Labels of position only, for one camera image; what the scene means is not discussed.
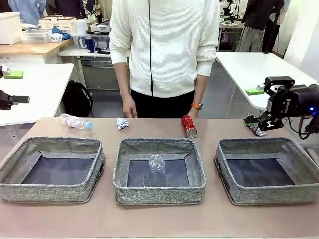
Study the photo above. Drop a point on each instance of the white desk with drawers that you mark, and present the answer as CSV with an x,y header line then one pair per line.
x,y
74,52

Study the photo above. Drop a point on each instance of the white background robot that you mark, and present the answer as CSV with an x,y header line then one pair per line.
x,y
228,7

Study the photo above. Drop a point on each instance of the background figure grey trousers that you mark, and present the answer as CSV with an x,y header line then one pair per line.
x,y
251,37

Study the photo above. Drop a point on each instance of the white work table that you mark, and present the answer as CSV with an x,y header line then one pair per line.
x,y
45,87
249,67

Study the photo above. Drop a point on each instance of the person's black trousers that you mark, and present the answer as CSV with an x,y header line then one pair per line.
x,y
164,107

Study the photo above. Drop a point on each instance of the background person beige clothes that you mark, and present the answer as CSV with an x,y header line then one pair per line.
x,y
103,10

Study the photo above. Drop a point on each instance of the crushed black drink can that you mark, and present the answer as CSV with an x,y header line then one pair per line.
x,y
260,133

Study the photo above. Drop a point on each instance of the person's white knit sweater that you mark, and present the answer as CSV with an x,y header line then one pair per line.
x,y
169,49

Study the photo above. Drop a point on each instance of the crushed red drink can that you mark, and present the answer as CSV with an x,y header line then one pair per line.
x,y
189,125

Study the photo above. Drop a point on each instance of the background person blue shirt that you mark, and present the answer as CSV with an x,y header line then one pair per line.
x,y
27,11

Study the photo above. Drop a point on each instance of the white and black headset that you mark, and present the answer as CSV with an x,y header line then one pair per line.
x,y
101,28

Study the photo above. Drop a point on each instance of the grey woven fabric basket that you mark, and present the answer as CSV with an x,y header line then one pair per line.
x,y
159,195
269,194
49,193

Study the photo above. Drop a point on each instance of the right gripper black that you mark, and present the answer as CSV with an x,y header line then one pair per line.
x,y
294,102

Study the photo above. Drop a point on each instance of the small white labelled box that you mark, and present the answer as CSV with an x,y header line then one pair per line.
x,y
56,37

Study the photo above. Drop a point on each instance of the person's right forearm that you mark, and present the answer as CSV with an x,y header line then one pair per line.
x,y
122,79

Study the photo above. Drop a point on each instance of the clear plastic cup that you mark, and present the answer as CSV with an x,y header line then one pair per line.
x,y
155,169

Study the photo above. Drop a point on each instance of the white cylinder container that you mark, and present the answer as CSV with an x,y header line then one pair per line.
x,y
81,27

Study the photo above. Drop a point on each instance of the black handheld device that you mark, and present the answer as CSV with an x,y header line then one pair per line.
x,y
103,51

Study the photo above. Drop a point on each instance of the blue cloth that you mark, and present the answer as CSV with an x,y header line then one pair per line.
x,y
66,35

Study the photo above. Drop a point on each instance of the dark blue bottle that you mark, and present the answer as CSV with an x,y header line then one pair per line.
x,y
89,44

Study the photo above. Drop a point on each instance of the background person dark coat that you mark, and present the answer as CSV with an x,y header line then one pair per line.
x,y
67,7

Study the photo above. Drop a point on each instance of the wooden table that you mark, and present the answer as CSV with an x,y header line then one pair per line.
x,y
30,48

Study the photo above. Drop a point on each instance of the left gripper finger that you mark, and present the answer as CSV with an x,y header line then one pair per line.
x,y
15,74
6,100

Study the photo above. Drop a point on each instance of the white paper ball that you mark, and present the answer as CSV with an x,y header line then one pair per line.
x,y
122,123

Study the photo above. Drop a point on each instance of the white mesh tray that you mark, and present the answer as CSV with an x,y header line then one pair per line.
x,y
35,36

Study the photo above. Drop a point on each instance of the person's right hand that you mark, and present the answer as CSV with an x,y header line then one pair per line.
x,y
129,107

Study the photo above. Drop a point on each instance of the cream plastic crate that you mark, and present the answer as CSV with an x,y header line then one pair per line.
x,y
57,23

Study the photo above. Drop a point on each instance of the white storage box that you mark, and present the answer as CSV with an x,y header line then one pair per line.
x,y
10,27

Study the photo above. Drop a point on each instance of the person's left hand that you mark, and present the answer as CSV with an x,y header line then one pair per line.
x,y
193,113

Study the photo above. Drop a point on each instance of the black backpack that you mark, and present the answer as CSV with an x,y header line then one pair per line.
x,y
77,99

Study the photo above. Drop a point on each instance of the background desk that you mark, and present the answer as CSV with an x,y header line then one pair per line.
x,y
231,27

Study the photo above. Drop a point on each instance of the person's left forearm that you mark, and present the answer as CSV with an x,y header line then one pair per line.
x,y
200,89

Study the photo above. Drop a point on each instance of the clear plastic storage box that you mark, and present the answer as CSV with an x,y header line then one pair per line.
x,y
102,41

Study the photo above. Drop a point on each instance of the clear plastic water bottle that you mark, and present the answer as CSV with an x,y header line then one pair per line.
x,y
73,122

